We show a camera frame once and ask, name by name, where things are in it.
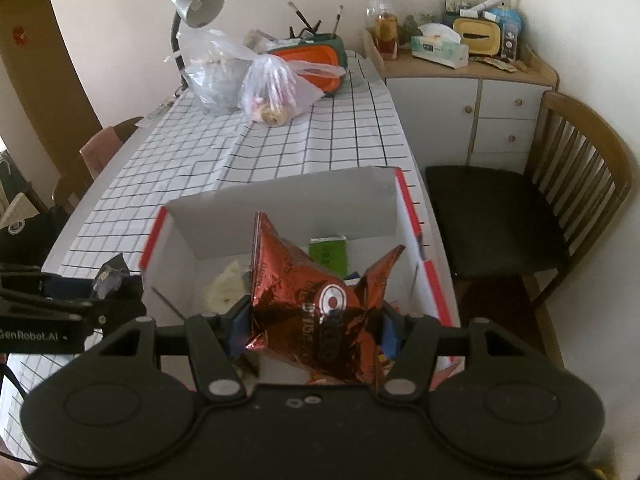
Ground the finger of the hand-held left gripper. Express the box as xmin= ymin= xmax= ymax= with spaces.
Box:
xmin=0 ymin=261 xmax=98 ymax=300
xmin=0 ymin=274 xmax=147 ymax=332

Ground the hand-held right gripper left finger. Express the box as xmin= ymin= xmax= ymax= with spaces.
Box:
xmin=99 ymin=296 xmax=252 ymax=403

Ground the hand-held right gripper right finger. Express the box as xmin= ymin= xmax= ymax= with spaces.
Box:
xmin=379 ymin=310 xmax=543 ymax=396

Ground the black snack packet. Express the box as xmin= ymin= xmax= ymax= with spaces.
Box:
xmin=92 ymin=254 xmax=132 ymax=301

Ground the red foil snack packet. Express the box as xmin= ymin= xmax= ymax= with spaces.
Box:
xmin=244 ymin=211 xmax=407 ymax=401

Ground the red and white cardboard box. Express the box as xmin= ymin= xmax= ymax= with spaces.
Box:
xmin=139 ymin=166 xmax=461 ymax=391

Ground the pale snack packet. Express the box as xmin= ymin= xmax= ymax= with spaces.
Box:
xmin=202 ymin=259 xmax=248 ymax=313

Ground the black bag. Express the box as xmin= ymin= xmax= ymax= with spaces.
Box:
xmin=0 ymin=205 xmax=71 ymax=271

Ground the green snack packet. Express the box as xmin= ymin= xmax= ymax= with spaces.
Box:
xmin=307 ymin=234 xmax=349 ymax=278

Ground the pink cloth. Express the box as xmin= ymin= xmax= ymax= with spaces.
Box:
xmin=80 ymin=126 xmax=123 ymax=181

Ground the wooden chair with dark seat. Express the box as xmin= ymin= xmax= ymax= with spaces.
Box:
xmin=425 ymin=90 xmax=633 ymax=361

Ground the brown wooden door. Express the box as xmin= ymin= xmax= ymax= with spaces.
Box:
xmin=0 ymin=0 xmax=103 ymax=136

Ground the large clear plastic bag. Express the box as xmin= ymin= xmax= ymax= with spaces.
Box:
xmin=177 ymin=27 xmax=261 ymax=115

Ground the white wooden cabinet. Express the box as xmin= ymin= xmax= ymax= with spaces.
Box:
xmin=361 ymin=27 xmax=560 ymax=168

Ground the small clear plastic bag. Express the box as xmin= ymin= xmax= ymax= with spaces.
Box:
xmin=237 ymin=55 xmax=348 ymax=126

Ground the orange storage container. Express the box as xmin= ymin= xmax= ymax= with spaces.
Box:
xmin=265 ymin=34 xmax=349 ymax=95

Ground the green and white tissue box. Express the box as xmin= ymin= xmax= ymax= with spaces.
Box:
xmin=411 ymin=24 xmax=470 ymax=70

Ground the grey desk lamp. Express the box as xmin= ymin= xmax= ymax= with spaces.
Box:
xmin=164 ymin=0 xmax=226 ymax=91

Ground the amber liquid bottle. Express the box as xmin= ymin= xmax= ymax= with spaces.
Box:
xmin=366 ymin=0 xmax=402 ymax=61

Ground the yellow tissue box holder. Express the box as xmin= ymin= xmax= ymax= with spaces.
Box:
xmin=452 ymin=16 xmax=502 ymax=57

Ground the blue and white package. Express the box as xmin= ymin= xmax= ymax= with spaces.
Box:
xmin=492 ymin=7 xmax=523 ymax=61

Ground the black cable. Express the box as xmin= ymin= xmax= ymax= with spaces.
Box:
xmin=0 ymin=355 xmax=32 ymax=403

